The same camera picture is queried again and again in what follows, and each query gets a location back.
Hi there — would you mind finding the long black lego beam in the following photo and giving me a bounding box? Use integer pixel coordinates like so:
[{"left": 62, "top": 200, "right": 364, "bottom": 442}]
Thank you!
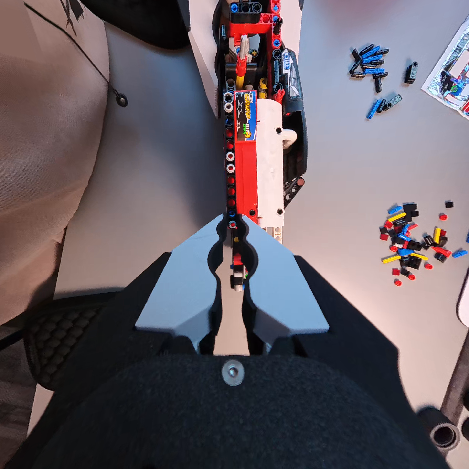
[{"left": 224, "top": 92, "right": 242, "bottom": 231}]

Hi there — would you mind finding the white book stand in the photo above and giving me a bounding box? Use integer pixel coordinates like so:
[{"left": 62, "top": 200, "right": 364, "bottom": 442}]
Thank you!
[{"left": 456, "top": 269, "right": 469, "bottom": 328}]

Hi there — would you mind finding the holographic sticker sheet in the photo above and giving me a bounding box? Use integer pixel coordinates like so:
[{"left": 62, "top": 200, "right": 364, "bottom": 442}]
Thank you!
[{"left": 421, "top": 15, "right": 469, "bottom": 119}]

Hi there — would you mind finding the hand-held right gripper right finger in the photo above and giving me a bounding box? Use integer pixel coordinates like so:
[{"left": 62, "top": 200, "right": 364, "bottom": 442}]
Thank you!
[{"left": 240, "top": 216, "right": 330, "bottom": 354}]

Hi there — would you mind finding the pile of small colourful pieces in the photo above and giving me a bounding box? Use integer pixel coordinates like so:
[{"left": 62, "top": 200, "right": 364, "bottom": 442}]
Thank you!
[{"left": 379, "top": 200, "right": 469, "bottom": 286}]

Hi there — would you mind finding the bunch of blue black pins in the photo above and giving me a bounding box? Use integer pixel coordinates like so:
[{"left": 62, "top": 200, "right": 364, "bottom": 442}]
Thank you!
[{"left": 349, "top": 45, "right": 390, "bottom": 79}]

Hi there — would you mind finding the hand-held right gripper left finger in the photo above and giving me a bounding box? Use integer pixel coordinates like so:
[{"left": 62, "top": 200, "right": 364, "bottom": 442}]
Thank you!
[{"left": 135, "top": 213, "right": 229, "bottom": 354}]

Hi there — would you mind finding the lego race car model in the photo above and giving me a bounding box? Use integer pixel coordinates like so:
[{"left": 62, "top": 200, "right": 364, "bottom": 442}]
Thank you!
[{"left": 213, "top": 0, "right": 308, "bottom": 292}]

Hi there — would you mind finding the black mesh chair seat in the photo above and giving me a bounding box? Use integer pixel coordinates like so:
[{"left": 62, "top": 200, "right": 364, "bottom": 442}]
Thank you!
[{"left": 22, "top": 291, "right": 127, "bottom": 392}]

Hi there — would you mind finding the black hoodie drawstring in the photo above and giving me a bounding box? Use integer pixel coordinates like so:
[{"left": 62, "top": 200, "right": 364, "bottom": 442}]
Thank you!
[{"left": 24, "top": 2, "right": 129, "bottom": 107}]

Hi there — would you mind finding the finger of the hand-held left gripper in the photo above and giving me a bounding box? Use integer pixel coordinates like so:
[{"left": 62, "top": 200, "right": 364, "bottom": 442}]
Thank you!
[
  {"left": 280, "top": 0, "right": 305, "bottom": 66},
  {"left": 188, "top": 0, "right": 221, "bottom": 118}
]

